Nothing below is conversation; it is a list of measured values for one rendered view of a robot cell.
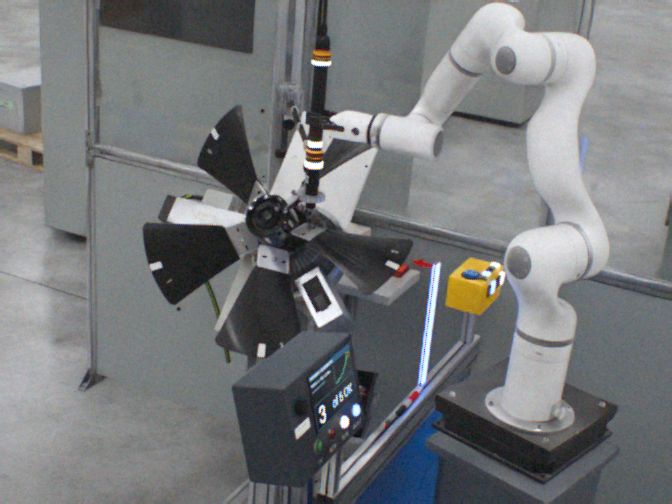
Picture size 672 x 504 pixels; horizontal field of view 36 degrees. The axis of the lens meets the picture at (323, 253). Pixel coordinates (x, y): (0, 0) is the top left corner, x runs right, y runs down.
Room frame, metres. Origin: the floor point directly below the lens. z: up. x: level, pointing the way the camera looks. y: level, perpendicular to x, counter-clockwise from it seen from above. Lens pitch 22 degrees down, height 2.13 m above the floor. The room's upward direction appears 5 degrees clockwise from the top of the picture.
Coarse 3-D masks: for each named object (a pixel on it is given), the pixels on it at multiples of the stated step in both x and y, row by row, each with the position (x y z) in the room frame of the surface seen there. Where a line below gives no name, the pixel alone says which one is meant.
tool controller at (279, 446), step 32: (288, 352) 1.69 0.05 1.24; (320, 352) 1.67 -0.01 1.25; (352, 352) 1.74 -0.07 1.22; (256, 384) 1.56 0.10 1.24; (288, 384) 1.54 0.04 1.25; (320, 384) 1.62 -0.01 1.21; (352, 384) 1.72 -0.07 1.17; (256, 416) 1.54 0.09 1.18; (288, 416) 1.52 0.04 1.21; (352, 416) 1.69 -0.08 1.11; (256, 448) 1.54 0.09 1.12; (288, 448) 1.51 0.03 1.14; (256, 480) 1.54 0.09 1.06; (288, 480) 1.51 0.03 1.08
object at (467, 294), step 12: (468, 264) 2.59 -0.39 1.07; (480, 264) 2.59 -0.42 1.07; (456, 276) 2.50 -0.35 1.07; (492, 276) 2.52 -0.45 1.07; (456, 288) 2.49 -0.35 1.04; (468, 288) 2.47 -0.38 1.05; (480, 288) 2.46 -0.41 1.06; (456, 300) 2.49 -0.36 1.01; (468, 300) 2.47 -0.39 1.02; (480, 300) 2.46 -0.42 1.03; (492, 300) 2.54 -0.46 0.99; (480, 312) 2.46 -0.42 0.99
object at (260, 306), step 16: (256, 272) 2.36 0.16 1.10; (272, 272) 2.38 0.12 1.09; (256, 288) 2.34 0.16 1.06; (272, 288) 2.35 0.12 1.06; (288, 288) 2.38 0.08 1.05; (240, 304) 2.30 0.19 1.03; (256, 304) 2.31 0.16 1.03; (272, 304) 2.33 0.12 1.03; (288, 304) 2.35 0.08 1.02; (240, 320) 2.28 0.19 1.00; (256, 320) 2.28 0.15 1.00; (272, 320) 2.30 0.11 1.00; (288, 320) 2.32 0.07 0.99; (224, 336) 2.25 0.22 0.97; (240, 336) 2.25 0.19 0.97; (256, 336) 2.26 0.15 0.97; (272, 336) 2.27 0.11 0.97; (288, 336) 2.29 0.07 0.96; (240, 352) 2.23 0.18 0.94; (256, 352) 2.23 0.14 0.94; (272, 352) 2.24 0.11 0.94
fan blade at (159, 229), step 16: (144, 224) 2.52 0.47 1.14; (160, 224) 2.50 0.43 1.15; (176, 224) 2.49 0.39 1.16; (192, 224) 2.49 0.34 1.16; (144, 240) 2.50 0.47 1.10; (160, 240) 2.49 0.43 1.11; (176, 240) 2.48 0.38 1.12; (192, 240) 2.48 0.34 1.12; (208, 240) 2.47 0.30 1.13; (224, 240) 2.47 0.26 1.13; (160, 256) 2.48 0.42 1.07; (176, 256) 2.47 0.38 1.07; (192, 256) 2.47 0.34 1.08; (208, 256) 2.47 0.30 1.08; (224, 256) 2.47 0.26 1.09; (160, 272) 2.47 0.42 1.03; (176, 272) 2.47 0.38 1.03; (192, 272) 2.47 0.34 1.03; (208, 272) 2.47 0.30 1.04; (160, 288) 2.46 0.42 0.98; (176, 288) 2.46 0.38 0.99; (192, 288) 2.47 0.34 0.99
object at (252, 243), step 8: (232, 224) 2.48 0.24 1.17; (240, 224) 2.48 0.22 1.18; (232, 232) 2.48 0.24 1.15; (240, 232) 2.48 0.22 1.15; (248, 232) 2.48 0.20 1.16; (232, 240) 2.48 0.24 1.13; (248, 240) 2.48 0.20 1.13; (256, 240) 2.48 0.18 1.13; (240, 248) 2.48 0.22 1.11; (248, 248) 2.48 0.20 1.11; (256, 248) 2.48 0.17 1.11
